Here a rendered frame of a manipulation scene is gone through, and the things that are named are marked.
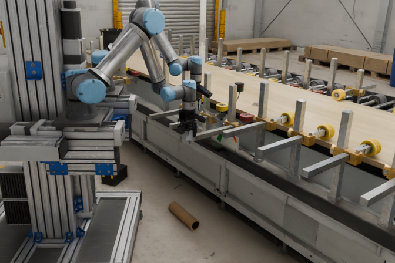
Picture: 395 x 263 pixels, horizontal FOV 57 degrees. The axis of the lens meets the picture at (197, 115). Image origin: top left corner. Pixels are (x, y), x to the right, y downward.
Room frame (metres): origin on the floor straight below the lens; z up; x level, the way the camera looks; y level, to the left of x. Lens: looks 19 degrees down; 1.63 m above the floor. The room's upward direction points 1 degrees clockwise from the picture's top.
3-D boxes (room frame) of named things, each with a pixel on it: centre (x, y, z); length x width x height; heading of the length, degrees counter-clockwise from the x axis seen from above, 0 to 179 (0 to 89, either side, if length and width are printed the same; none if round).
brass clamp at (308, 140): (1.72, -0.52, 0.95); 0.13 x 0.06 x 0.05; 37
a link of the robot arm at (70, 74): (1.69, 0.56, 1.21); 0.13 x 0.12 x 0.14; 35
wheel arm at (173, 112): (2.44, 0.14, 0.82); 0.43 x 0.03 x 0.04; 127
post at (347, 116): (1.53, -0.66, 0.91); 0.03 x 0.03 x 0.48; 37
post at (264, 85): (1.93, -0.36, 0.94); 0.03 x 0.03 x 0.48; 37
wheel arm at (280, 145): (1.66, -0.48, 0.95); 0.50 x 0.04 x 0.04; 127
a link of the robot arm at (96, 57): (2.19, 0.59, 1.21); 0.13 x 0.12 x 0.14; 173
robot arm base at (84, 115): (1.69, 0.57, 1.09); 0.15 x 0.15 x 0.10
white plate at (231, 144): (2.14, -0.17, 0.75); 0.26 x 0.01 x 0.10; 37
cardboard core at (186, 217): (2.35, 0.09, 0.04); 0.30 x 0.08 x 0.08; 37
